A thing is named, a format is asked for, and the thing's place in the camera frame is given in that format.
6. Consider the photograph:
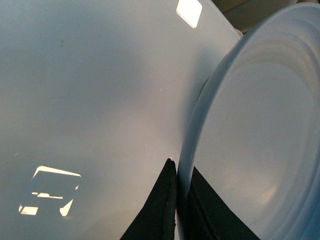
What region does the light blue plate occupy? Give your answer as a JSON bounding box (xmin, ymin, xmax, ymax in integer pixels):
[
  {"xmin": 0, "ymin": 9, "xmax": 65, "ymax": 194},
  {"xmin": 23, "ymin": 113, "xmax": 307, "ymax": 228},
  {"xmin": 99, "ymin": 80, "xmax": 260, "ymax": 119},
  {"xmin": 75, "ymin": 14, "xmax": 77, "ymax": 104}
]
[{"xmin": 177, "ymin": 2, "xmax": 320, "ymax": 240}]

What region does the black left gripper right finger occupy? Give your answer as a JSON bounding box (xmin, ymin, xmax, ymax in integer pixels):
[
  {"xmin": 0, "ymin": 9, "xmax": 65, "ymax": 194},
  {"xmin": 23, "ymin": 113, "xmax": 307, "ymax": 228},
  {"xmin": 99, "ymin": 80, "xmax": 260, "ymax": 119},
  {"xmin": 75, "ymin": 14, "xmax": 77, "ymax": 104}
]
[{"xmin": 176, "ymin": 167, "xmax": 259, "ymax": 240}]

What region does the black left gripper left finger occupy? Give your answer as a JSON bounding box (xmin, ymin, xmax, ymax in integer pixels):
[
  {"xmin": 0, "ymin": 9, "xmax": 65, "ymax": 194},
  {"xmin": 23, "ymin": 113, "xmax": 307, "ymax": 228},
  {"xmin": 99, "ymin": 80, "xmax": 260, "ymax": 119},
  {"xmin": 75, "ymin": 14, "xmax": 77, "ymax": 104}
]
[{"xmin": 121, "ymin": 158, "xmax": 177, "ymax": 240}]

